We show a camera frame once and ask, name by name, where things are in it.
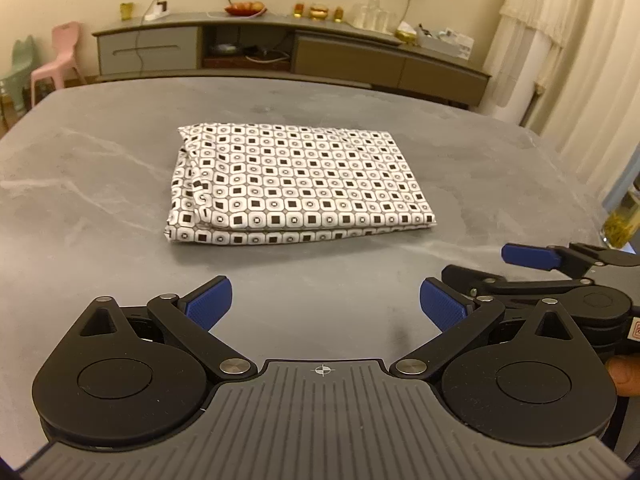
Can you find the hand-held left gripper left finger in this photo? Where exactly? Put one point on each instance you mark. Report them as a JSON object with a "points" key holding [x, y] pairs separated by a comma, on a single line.
{"points": [[210, 302]]}

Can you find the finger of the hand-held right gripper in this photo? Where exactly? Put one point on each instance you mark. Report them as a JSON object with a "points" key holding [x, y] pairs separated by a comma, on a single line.
{"points": [[530, 256], [460, 275]]}

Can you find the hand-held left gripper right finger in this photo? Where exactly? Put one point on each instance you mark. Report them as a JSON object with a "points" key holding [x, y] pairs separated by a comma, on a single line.
{"points": [[442, 305]]}

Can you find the black and white patterned garment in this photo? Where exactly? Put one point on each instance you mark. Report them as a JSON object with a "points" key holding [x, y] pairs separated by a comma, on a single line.
{"points": [[300, 185]]}

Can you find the person's right hand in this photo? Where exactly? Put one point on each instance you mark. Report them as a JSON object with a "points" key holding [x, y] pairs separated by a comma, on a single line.
{"points": [[627, 375]]}

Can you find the glass of yellow-green tea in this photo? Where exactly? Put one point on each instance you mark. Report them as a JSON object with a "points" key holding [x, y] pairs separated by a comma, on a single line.
{"points": [[622, 225]]}

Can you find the lace-covered standing air conditioner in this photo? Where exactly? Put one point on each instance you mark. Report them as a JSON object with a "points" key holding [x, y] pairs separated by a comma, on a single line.
{"points": [[530, 50]]}

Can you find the cream curtain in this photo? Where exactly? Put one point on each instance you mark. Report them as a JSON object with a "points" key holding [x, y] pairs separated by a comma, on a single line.
{"points": [[600, 60]]}

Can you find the white storage box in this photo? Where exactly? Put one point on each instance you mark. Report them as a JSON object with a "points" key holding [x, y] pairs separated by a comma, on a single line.
{"points": [[445, 42]]}

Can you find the long grey television cabinet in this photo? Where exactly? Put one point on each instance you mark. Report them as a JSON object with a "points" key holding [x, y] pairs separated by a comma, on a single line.
{"points": [[350, 60]]}

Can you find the gold tissue box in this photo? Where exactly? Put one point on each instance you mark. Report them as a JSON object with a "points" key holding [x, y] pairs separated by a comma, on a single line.
{"points": [[407, 36]]}

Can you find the set of clear glass cups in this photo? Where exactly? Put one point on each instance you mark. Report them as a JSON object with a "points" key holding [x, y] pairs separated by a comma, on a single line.
{"points": [[372, 15]]}

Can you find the pink plastic chair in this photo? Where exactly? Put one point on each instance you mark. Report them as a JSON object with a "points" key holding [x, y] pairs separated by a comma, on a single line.
{"points": [[62, 57]]}

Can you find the small amber cup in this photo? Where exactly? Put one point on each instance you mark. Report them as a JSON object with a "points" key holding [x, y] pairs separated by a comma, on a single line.
{"points": [[339, 14], [299, 10]]}

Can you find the green plastic chair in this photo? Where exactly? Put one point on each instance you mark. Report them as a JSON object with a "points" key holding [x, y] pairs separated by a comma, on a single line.
{"points": [[20, 77]]}

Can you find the red fruit bowl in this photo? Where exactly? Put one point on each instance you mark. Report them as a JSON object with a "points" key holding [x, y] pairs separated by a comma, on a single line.
{"points": [[245, 9]]}

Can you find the white power strip with charger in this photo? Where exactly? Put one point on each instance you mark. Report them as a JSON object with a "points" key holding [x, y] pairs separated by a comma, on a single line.
{"points": [[159, 10]]}

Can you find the gold ornament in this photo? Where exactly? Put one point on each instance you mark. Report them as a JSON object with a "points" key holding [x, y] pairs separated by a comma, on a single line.
{"points": [[319, 12]]}

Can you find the yellow cup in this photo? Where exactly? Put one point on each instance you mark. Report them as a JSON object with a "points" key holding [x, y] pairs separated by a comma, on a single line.
{"points": [[126, 11]]}

